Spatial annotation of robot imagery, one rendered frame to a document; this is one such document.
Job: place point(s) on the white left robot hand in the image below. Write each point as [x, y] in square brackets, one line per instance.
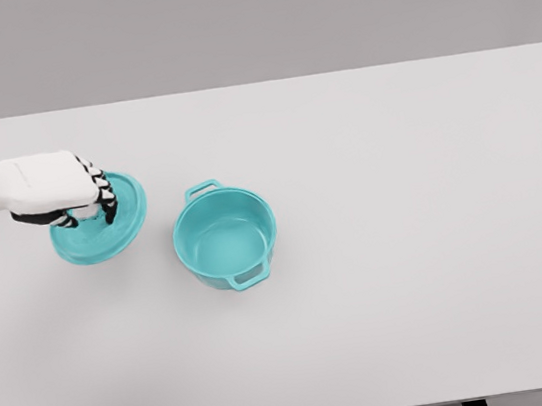
[46, 181]

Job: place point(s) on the teal pot lid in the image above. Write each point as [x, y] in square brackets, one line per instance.
[104, 234]

